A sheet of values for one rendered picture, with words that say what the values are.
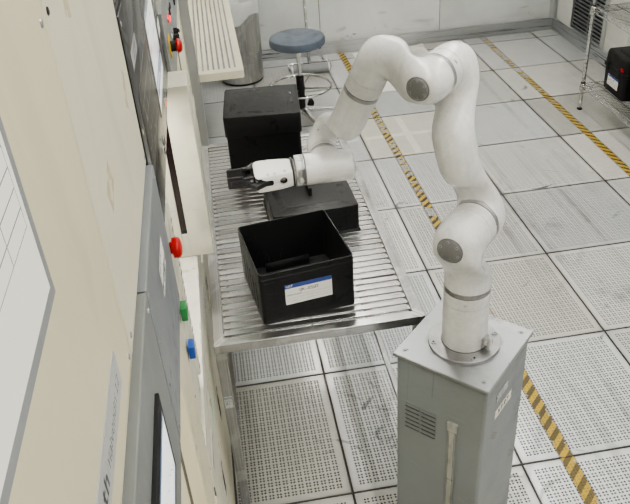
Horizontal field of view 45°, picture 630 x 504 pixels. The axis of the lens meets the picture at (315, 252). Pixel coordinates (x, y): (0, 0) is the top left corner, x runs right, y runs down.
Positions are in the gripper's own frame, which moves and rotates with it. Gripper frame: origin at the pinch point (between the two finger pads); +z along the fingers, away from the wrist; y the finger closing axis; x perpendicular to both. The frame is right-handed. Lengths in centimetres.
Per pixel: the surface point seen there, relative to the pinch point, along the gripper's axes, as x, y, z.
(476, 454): -68, -46, -54
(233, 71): -35, 177, -8
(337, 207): -33, 33, -32
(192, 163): -1.3, 14.8, 10.9
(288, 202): -33, 41, -17
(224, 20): -35, 261, -9
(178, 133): 8.1, 14.8, 13.2
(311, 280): -30.8, -7.4, -17.3
